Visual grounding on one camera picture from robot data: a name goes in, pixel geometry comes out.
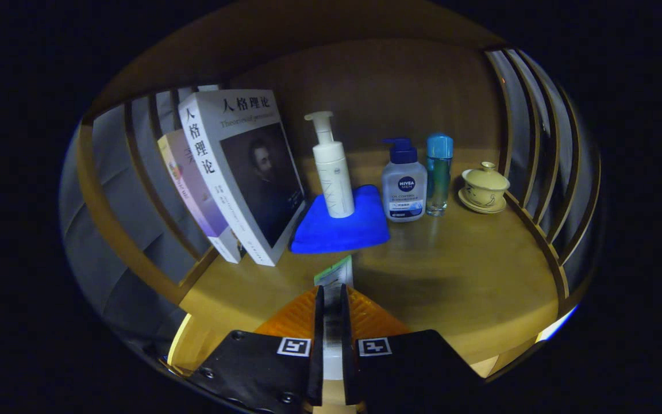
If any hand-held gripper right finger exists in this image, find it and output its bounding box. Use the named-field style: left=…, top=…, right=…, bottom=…
left=340, top=283, right=484, bottom=414

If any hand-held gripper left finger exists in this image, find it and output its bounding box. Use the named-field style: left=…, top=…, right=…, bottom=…
left=186, top=285, right=326, bottom=414

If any purple book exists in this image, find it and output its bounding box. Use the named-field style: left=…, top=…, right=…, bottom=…
left=157, top=129, right=243, bottom=264

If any wooden cabinet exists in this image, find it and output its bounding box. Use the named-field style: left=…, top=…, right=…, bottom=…
left=58, top=0, right=602, bottom=380

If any white bottle blue pump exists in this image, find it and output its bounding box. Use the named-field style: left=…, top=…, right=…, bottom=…
left=381, top=137, right=428, bottom=223

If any blue folded cloth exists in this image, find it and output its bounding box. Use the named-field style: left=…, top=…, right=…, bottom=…
left=290, top=184, right=391, bottom=254

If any beige saucer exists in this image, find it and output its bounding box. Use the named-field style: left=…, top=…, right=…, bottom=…
left=458, top=189, right=507, bottom=214

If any white squeeze tube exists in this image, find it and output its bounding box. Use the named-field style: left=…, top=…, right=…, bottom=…
left=314, top=255, right=355, bottom=380

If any wooden countertop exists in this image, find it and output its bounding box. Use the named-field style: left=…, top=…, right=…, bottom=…
left=168, top=148, right=561, bottom=406

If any thick white book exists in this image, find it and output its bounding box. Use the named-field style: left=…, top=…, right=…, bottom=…
left=178, top=89, right=307, bottom=267

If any beige lidded teacup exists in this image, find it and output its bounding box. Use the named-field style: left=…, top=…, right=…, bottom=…
left=461, top=162, right=510, bottom=208

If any teal glass bottle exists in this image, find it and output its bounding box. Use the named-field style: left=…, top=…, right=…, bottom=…
left=426, top=133, right=454, bottom=217

